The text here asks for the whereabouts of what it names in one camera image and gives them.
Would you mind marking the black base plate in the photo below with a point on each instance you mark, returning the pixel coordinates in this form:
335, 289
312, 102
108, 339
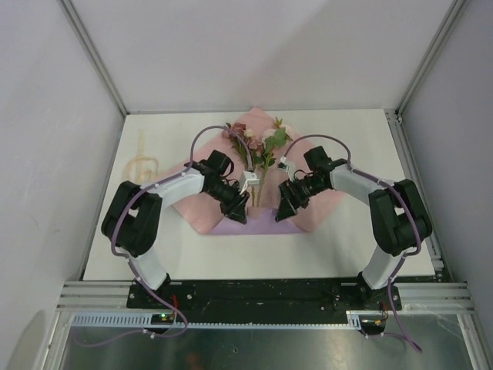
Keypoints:
306, 301

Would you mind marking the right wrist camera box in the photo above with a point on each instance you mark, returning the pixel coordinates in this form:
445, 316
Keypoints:
287, 166

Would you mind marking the aluminium frame rail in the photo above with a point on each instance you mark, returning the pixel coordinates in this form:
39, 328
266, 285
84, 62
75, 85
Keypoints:
94, 296

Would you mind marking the dark pink rose stem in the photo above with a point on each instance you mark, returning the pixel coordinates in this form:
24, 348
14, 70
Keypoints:
246, 144

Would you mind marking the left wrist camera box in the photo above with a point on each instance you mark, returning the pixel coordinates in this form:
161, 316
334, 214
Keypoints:
248, 179

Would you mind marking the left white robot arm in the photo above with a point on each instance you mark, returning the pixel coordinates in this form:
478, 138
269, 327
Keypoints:
131, 223

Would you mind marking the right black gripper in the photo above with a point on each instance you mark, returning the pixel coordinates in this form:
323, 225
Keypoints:
290, 200

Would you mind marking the white cable duct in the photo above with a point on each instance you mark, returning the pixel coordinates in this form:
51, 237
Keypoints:
145, 320

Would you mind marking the pink wrapping paper sheet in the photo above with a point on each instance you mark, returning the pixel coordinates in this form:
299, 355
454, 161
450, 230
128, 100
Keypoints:
203, 214

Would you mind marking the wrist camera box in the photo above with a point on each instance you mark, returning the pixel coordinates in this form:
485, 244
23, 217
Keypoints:
287, 166
248, 179

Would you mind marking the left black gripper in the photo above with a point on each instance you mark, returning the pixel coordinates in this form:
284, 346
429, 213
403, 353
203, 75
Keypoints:
235, 209

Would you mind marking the light pink rose stem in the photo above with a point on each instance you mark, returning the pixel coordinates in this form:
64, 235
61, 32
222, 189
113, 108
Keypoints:
273, 139

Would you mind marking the cream ribbon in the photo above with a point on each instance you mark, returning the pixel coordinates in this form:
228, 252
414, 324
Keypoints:
141, 168

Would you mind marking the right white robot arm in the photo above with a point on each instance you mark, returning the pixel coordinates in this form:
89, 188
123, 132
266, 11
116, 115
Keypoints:
399, 219

